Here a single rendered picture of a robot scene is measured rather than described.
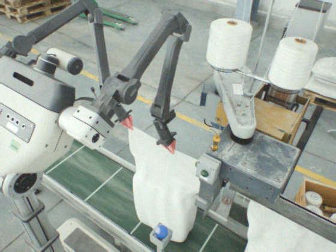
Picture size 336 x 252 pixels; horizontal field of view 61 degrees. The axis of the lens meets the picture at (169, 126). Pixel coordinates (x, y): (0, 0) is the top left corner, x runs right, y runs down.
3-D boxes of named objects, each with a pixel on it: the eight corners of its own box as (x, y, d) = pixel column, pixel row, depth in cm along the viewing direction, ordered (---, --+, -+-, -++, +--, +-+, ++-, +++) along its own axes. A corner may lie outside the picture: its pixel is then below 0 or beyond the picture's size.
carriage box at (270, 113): (224, 161, 145) (235, 111, 125) (249, 126, 167) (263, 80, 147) (270, 184, 135) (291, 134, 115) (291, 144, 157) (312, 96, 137)
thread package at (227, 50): (198, 64, 119) (203, 23, 108) (216, 50, 130) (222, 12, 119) (234, 77, 112) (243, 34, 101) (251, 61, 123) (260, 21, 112)
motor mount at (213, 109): (201, 119, 150) (205, 93, 140) (207, 113, 155) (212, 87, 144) (252, 141, 138) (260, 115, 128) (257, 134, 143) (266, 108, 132)
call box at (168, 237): (149, 240, 137) (149, 234, 133) (159, 228, 142) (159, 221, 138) (162, 250, 134) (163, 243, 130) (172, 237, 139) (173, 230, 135)
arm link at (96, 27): (85, 13, 146) (92, 8, 137) (96, 13, 149) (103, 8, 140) (99, 96, 155) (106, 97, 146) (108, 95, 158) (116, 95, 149)
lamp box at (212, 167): (195, 176, 109) (197, 159, 104) (200, 168, 112) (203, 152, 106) (212, 185, 106) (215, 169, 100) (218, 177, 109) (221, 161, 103)
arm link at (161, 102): (164, 18, 117) (186, 24, 113) (171, 19, 122) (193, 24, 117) (146, 113, 135) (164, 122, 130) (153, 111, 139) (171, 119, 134)
